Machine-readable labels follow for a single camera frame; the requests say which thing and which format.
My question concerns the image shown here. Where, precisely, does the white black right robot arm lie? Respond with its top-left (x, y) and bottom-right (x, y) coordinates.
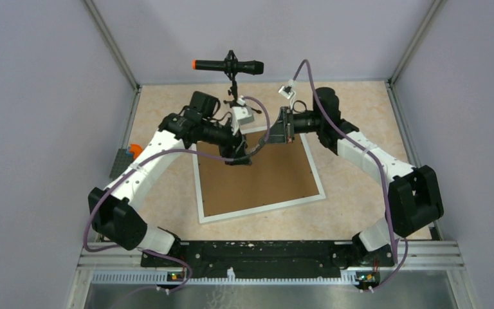
top-left (268, 87), bottom-right (444, 265)

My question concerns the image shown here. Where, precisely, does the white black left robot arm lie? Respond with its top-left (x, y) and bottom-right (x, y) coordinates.
top-left (85, 91), bottom-right (254, 266)

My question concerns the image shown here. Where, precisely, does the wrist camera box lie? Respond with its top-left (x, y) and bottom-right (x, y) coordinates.
top-left (232, 98), bottom-right (254, 129)
top-left (278, 84), bottom-right (296, 101)

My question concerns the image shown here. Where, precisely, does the black microphone tripod stand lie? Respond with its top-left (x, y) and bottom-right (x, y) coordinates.
top-left (223, 77), bottom-right (244, 108)

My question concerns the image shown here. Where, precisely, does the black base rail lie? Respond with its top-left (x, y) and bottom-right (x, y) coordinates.
top-left (140, 240), bottom-right (395, 279)

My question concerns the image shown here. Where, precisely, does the orange curved toy block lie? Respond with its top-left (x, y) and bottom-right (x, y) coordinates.
top-left (128, 144), bottom-right (143, 158)

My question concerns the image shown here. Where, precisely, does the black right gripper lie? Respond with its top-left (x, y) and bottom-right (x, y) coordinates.
top-left (260, 106), bottom-right (324, 144)

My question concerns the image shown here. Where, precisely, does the black microphone orange tip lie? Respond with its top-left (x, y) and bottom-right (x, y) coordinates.
top-left (192, 60), bottom-right (264, 75)

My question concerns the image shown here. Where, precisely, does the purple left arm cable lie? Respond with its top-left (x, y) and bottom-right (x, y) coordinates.
top-left (82, 95), bottom-right (271, 295)

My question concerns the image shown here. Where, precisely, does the grey lego baseplate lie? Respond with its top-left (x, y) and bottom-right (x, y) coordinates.
top-left (109, 148), bottom-right (133, 180)

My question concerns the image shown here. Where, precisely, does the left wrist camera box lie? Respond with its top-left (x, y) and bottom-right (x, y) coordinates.
top-left (232, 98), bottom-right (254, 129)

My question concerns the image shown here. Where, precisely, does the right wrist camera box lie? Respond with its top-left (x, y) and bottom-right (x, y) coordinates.
top-left (278, 84), bottom-right (296, 101)

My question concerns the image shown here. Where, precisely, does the brown frame backing board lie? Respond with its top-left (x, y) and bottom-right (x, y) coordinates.
top-left (196, 129), bottom-right (320, 218)

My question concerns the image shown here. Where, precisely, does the aluminium front rail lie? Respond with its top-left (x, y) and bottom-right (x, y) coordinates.
top-left (67, 240), bottom-right (479, 308)

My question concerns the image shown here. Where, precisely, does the white picture frame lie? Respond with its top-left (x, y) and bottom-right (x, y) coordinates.
top-left (191, 124), bottom-right (327, 225)

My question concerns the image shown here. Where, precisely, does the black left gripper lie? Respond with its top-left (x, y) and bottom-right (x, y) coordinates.
top-left (201, 118), bottom-right (252, 165)

